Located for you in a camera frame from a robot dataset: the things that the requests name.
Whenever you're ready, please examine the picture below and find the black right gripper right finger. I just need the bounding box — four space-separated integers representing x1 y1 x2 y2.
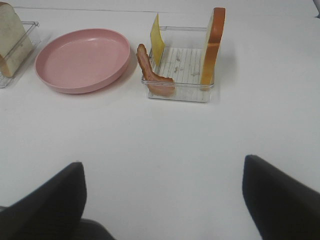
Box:
242 155 320 240

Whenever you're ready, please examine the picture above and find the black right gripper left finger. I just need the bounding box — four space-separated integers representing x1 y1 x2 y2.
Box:
0 162 114 240

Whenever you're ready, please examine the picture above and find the bacon strip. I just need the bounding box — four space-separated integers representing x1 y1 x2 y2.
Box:
136 43 175 97

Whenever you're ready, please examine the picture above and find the toast bread slice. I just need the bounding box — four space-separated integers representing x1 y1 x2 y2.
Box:
0 3 35 78
200 7 226 85

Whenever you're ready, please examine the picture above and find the pink round plate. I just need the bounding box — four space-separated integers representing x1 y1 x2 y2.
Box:
34 28 131 94

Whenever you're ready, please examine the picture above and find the clear right plastic tray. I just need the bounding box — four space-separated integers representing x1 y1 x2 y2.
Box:
141 26 214 103

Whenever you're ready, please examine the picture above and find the clear plastic tray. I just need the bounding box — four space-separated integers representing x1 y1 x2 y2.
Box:
0 21 41 89
141 26 214 103

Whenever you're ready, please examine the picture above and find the clear left plastic tray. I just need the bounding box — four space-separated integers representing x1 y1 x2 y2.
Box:
0 21 41 89

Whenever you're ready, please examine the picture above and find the yellow cheese slice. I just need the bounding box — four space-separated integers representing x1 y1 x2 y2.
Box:
150 14 165 66

